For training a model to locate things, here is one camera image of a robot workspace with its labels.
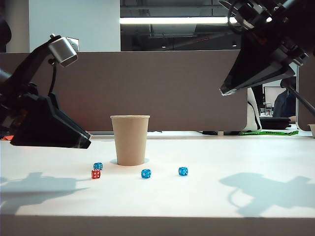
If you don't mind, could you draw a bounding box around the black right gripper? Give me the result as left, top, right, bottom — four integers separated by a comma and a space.
220, 22, 310, 96

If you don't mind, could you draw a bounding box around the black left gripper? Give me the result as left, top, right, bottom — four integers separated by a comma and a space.
0, 82, 92, 149

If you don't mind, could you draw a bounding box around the brown paper cup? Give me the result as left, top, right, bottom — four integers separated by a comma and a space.
110, 115, 151, 167

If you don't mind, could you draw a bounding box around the black computer monitor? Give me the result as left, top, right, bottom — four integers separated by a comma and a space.
248, 85, 264, 110

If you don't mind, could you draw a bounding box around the monitor with white screen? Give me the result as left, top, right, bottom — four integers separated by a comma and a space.
264, 86, 286, 109

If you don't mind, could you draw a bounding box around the clear glass bottle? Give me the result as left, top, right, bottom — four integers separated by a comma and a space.
262, 102, 274, 116

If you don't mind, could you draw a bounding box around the seated person in blue shirt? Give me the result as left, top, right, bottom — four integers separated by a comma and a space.
273, 76, 297, 122

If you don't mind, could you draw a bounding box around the grey desk divider panel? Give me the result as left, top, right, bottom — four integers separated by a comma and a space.
0, 50, 248, 132
296, 65, 315, 132

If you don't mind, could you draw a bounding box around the black flat case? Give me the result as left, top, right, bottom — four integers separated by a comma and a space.
259, 117, 291, 130

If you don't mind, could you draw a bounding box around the black slanted pole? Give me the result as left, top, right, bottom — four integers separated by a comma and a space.
286, 83, 315, 113

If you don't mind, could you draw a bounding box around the green tape strip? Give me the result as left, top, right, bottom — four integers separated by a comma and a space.
240, 130, 299, 136

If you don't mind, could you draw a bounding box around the long ceiling light strip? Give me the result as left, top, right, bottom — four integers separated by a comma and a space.
120, 16, 273, 25

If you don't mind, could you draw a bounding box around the black left camera cable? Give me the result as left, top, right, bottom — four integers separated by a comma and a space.
48, 58, 58, 95

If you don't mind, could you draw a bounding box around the black camera cable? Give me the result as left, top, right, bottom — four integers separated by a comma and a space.
226, 6, 246, 34
48, 58, 58, 95

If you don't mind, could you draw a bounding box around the black right camera cable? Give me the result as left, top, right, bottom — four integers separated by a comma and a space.
226, 6, 246, 34

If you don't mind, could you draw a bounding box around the right wrist camera assembly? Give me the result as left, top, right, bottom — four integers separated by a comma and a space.
218, 0, 274, 34

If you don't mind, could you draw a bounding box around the black left camera bracket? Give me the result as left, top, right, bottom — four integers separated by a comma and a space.
7, 40, 56, 87

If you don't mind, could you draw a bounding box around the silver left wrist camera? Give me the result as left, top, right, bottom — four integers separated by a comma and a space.
48, 34, 78, 68

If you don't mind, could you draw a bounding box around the metal wall switch plate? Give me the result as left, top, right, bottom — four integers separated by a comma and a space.
66, 36, 80, 52

